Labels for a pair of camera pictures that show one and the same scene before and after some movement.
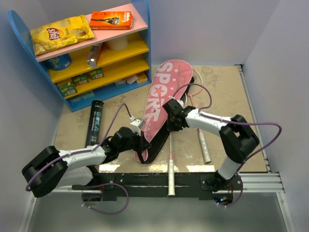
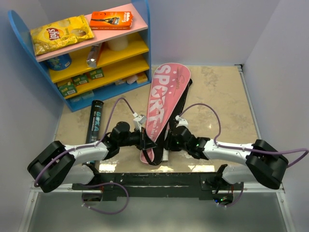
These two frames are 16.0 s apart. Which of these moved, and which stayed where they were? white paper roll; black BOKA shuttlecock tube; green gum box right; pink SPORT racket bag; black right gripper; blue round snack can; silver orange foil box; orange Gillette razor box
Moved: pink SPORT racket bag; black right gripper
Stayed: blue round snack can; black BOKA shuttlecock tube; silver orange foil box; green gum box right; orange Gillette razor box; white paper roll
